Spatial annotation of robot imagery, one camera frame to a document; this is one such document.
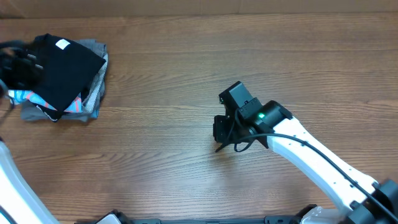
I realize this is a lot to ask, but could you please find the black t-shirt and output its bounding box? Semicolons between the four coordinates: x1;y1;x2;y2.
31;34;102;111

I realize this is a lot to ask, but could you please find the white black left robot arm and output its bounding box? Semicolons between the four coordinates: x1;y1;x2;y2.
1;40;58;223

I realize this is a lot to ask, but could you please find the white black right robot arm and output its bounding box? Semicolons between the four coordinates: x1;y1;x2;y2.
213;82;397;224

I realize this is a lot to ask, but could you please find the light blue printed t-shirt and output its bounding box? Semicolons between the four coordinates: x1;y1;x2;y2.
8;90;83;113

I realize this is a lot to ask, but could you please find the dark grey folded garment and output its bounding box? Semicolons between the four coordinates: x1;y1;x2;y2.
21;39;108;122

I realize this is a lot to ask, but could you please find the black folded garment in stack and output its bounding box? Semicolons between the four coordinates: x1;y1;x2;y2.
36;105;67;123

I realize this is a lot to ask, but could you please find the grey striped folded garment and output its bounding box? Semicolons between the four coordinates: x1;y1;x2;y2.
82;53;108;113

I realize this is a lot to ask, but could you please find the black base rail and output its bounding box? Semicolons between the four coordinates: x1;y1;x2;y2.
74;210;318;224

